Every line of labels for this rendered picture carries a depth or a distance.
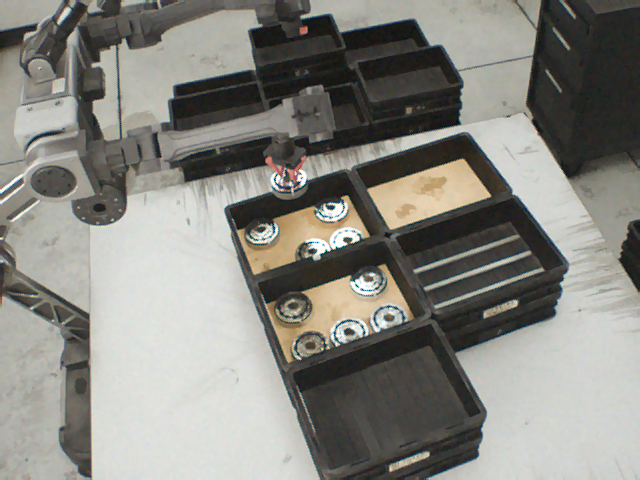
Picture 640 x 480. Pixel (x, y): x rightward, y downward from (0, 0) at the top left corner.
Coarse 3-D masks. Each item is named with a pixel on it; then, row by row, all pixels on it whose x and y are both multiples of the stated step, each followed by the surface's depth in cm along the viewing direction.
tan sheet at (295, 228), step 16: (352, 208) 228; (288, 224) 225; (304, 224) 225; (352, 224) 223; (288, 240) 221; (304, 240) 221; (256, 256) 218; (272, 256) 218; (288, 256) 217; (256, 272) 214
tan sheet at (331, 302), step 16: (384, 272) 210; (320, 288) 208; (336, 288) 208; (272, 304) 206; (320, 304) 205; (336, 304) 204; (352, 304) 204; (368, 304) 203; (400, 304) 202; (272, 320) 203; (320, 320) 201; (336, 320) 201; (368, 320) 200; (288, 336) 199; (288, 352) 195
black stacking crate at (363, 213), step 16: (336, 176) 224; (320, 192) 227; (336, 192) 229; (352, 192) 224; (240, 208) 220; (256, 208) 222; (272, 208) 224; (288, 208) 227; (304, 208) 229; (240, 224) 224; (368, 224) 217
